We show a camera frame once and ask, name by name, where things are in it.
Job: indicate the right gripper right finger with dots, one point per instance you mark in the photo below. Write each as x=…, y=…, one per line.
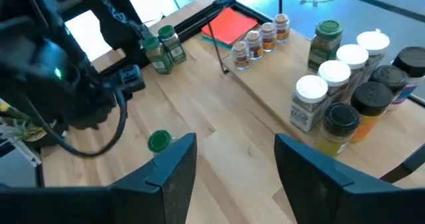
x=305, y=177

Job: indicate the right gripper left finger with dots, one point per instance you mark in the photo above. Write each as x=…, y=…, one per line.
x=172, y=171

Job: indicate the black lid jar orange spice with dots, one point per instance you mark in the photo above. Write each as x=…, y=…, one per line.
x=372, y=99

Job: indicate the green lid herb jar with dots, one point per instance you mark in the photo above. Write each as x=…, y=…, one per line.
x=325, y=44
x=159, y=141
x=172, y=43
x=158, y=56

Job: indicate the black lid jar pink label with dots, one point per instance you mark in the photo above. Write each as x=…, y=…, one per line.
x=411, y=61

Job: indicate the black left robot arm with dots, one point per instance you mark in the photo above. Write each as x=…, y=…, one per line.
x=40, y=67

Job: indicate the teal paper sheet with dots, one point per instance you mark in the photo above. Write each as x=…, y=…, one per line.
x=216, y=44

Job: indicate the red paper folder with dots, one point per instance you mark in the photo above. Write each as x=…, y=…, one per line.
x=229, y=26

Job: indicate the green succulent plant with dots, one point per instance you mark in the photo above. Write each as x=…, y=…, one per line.
x=20, y=127

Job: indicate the black metal table frame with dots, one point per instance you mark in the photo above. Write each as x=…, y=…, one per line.
x=199, y=21

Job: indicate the silver metal bracket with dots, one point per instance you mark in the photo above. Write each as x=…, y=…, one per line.
x=20, y=151

